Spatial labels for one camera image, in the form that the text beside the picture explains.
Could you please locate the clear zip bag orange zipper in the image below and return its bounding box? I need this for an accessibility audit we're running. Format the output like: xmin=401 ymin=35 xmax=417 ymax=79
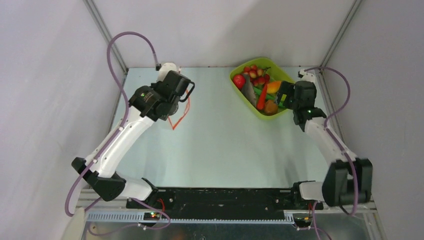
xmin=167 ymin=90 xmax=191 ymax=131

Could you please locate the red chili pepper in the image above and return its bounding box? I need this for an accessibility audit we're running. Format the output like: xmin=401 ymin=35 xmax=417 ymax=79
xmin=256 ymin=85 xmax=268 ymax=111

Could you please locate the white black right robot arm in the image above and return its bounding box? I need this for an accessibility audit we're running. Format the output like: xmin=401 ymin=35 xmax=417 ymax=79
xmin=276 ymin=80 xmax=373 ymax=209

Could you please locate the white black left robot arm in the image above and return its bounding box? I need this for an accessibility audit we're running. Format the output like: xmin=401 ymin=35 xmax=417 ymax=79
xmin=71 ymin=70 xmax=195 ymax=208

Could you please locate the orange yellow mango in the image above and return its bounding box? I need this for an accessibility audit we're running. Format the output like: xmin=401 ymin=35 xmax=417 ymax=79
xmin=266 ymin=81 xmax=282 ymax=95

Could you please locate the green cucumber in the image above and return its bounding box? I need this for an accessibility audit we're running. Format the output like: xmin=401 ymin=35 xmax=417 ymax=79
xmin=253 ymin=86 xmax=285 ymax=109

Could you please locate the green plastic bin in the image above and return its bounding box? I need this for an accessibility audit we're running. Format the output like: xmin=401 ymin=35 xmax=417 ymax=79
xmin=229 ymin=57 xmax=295 ymax=120

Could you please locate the red cherry bunch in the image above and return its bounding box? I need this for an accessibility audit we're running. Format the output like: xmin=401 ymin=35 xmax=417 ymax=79
xmin=242 ymin=65 xmax=271 ymax=87

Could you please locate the dark grey fish toy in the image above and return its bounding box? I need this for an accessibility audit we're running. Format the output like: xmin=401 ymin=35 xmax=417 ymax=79
xmin=241 ymin=73 xmax=257 ymax=107

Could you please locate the red apple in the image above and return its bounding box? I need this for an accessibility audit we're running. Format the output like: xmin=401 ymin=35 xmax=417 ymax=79
xmin=232 ymin=74 xmax=246 ymax=90

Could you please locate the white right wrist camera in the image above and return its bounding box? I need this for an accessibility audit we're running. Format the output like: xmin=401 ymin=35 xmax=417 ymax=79
xmin=297 ymin=69 xmax=317 ymax=83

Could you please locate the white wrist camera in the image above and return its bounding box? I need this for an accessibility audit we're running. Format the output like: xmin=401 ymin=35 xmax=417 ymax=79
xmin=297 ymin=69 xmax=317 ymax=83
xmin=156 ymin=62 xmax=181 ymax=82

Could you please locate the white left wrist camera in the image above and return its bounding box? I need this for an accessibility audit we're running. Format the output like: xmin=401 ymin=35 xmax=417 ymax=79
xmin=156 ymin=62 xmax=181 ymax=82

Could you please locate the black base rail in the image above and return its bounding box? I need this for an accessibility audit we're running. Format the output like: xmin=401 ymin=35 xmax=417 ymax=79
xmin=126 ymin=187 xmax=314 ymax=220

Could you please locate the grey cable duct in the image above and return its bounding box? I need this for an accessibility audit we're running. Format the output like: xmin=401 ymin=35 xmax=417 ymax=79
xmin=86 ymin=210 xmax=295 ymax=225

